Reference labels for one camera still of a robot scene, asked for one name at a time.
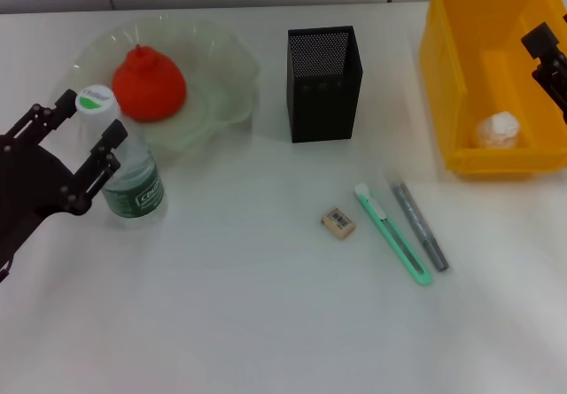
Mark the yellow plastic bin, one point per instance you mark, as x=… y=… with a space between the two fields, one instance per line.
x=487 y=26

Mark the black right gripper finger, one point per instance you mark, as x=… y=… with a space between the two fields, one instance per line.
x=542 y=40

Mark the clear water bottle green label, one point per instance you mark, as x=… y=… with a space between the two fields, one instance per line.
x=137 y=190

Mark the black mesh pen holder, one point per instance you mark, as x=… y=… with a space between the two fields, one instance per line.
x=323 y=110

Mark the mint green utility knife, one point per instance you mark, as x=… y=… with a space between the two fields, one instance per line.
x=390 y=234

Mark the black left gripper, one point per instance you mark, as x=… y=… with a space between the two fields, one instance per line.
x=26 y=181

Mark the pale green glass fruit plate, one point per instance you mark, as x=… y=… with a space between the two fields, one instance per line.
x=221 y=79

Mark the beige eraser with barcode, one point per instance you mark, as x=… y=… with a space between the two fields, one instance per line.
x=337 y=222

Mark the orange fruit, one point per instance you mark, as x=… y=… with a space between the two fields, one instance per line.
x=150 y=84

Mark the white paper ball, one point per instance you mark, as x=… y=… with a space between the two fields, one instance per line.
x=496 y=129

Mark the grey marker pen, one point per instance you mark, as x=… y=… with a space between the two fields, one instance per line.
x=418 y=226

